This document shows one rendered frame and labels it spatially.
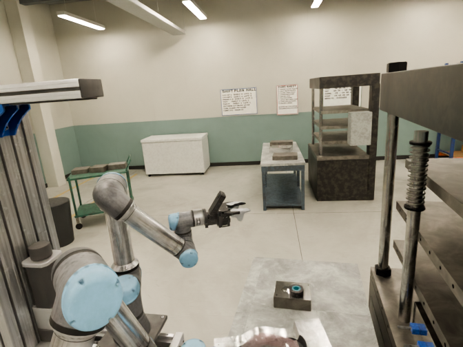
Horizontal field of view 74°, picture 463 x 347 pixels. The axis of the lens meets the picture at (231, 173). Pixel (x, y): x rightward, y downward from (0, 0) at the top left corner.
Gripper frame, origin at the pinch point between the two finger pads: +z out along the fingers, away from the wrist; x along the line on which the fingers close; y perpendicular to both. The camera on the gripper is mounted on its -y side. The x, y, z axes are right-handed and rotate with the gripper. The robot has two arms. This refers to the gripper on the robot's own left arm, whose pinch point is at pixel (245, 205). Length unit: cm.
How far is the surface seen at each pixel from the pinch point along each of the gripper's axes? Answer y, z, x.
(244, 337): 56, -9, 22
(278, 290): 60, 20, -4
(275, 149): 112, 181, -376
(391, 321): 63, 67, 30
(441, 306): 35, 70, 49
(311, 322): 51, 22, 28
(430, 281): 37, 80, 35
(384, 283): 67, 87, 3
